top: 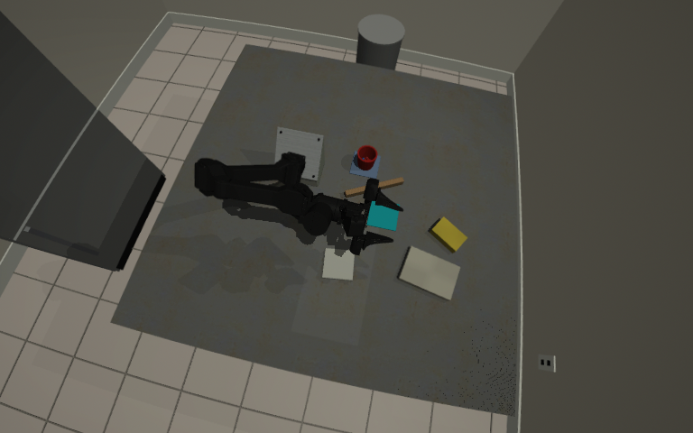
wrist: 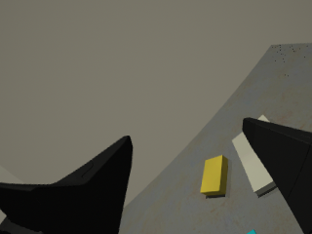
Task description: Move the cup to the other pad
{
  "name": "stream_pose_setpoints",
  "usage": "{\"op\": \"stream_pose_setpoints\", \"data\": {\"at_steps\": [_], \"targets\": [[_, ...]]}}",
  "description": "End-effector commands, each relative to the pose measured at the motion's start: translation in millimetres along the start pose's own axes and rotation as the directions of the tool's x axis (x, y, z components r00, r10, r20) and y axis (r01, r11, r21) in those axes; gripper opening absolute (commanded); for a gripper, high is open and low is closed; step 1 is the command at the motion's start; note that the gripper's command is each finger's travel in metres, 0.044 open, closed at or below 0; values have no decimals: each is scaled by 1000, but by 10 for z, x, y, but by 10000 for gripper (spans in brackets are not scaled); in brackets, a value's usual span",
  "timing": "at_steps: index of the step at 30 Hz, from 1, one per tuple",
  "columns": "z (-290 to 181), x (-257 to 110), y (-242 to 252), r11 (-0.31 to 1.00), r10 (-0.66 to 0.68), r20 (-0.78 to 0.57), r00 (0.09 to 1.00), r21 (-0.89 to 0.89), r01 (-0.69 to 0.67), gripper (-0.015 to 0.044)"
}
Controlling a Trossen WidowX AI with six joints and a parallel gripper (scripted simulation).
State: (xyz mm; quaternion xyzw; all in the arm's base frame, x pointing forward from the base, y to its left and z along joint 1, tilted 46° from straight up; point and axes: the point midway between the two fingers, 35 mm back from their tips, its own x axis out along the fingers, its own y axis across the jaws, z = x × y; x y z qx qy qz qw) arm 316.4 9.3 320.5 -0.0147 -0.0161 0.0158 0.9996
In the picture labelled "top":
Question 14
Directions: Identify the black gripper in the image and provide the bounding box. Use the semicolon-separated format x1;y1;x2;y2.
334;179;403;255

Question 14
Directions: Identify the tan wooden strip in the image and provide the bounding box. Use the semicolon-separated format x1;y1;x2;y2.
345;177;404;198

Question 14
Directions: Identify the yellow rectangular block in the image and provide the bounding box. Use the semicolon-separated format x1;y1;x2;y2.
429;217;467;253

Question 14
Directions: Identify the beige flat rectangular block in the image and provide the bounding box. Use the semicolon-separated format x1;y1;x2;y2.
398;246;460;301

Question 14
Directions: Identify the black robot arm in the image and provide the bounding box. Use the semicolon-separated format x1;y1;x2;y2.
195;152;365;237

